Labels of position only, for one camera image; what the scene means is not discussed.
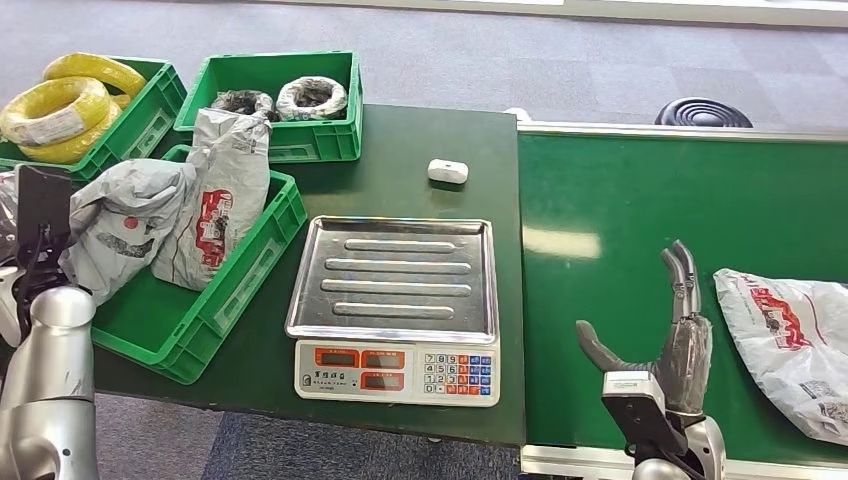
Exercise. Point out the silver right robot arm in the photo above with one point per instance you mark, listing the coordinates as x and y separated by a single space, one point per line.
709 444

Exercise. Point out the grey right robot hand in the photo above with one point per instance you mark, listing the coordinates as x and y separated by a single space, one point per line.
686 358

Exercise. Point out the small grey mailer package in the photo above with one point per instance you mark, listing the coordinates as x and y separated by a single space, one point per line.
6 212

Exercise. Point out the black ribbed round object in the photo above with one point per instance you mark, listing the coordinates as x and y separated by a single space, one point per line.
702 116

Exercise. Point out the green crate with yellow coils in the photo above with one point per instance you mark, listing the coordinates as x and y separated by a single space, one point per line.
142 129

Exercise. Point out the green crate with wrapped coils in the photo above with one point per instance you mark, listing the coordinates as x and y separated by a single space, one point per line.
314 140

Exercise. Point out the flat white red-print package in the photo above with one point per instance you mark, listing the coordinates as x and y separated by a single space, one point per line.
788 344

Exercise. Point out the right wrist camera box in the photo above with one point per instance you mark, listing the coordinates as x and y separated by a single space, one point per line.
646 414

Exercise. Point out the tall grey red-print package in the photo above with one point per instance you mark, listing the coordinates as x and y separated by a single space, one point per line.
222 218

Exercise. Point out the electronic scale with steel pan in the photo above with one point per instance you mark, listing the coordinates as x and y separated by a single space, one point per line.
397 291

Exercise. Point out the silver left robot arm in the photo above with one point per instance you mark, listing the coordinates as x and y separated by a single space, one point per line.
50 397

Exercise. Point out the small white plastic case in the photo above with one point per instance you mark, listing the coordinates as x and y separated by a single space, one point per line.
448 171

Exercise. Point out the green conveyor belt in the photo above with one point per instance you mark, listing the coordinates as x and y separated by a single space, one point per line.
629 212

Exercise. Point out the large green delivery crate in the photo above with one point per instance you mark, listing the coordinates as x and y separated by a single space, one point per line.
172 324

